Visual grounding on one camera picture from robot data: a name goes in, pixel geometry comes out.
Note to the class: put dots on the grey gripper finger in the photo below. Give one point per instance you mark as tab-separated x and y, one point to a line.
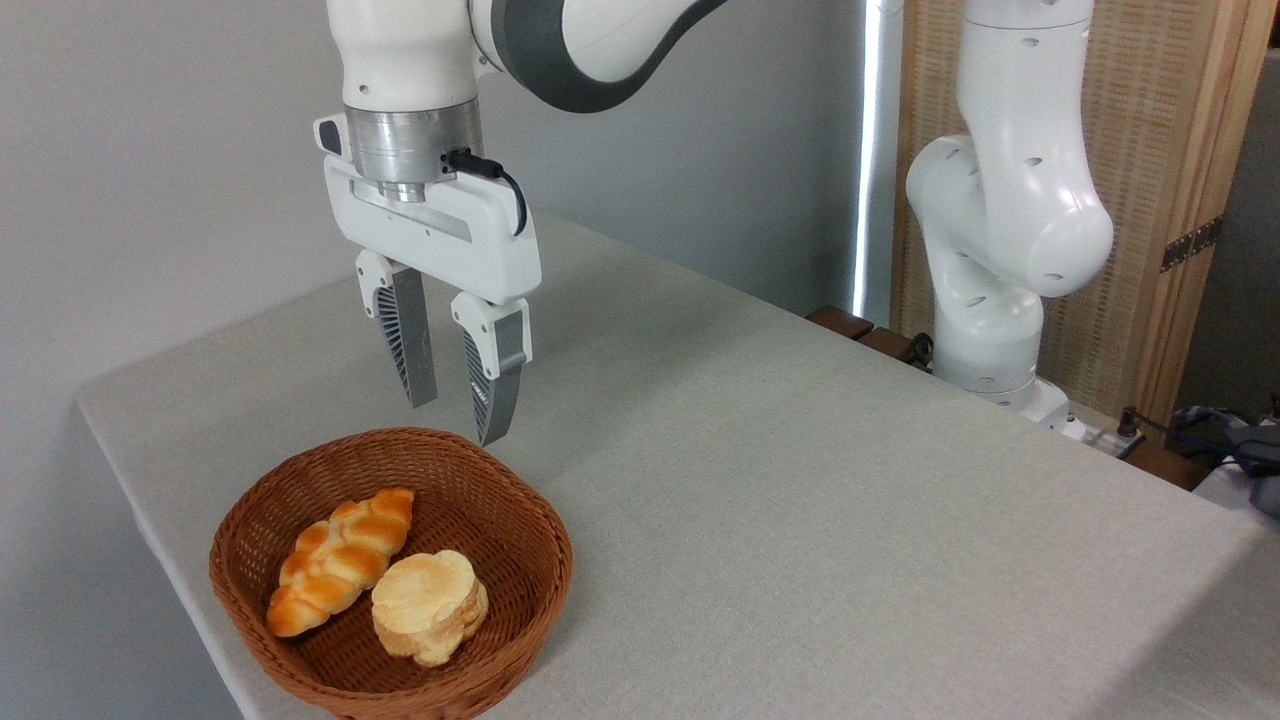
497	370
408	330

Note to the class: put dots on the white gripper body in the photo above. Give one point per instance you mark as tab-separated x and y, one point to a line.
450	240

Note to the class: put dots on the braided golden bread loaf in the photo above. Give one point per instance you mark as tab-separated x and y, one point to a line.
340	560

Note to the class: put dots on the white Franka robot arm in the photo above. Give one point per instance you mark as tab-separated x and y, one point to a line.
1010	200

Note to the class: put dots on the brown wicker basket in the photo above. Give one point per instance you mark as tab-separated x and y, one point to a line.
480	500

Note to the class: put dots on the round pale bread bun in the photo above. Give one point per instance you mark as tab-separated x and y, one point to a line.
430	600

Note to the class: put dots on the grey tablecloth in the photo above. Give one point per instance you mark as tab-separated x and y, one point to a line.
800	550

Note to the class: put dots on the black clamp knob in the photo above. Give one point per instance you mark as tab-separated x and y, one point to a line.
920	350

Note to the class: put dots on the white vertical light strip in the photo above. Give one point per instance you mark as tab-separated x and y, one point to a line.
878	150

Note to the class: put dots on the wooden rattan folding screen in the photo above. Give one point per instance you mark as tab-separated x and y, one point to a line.
1150	120

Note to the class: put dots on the metal screen hinge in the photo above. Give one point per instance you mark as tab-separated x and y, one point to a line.
1190	243

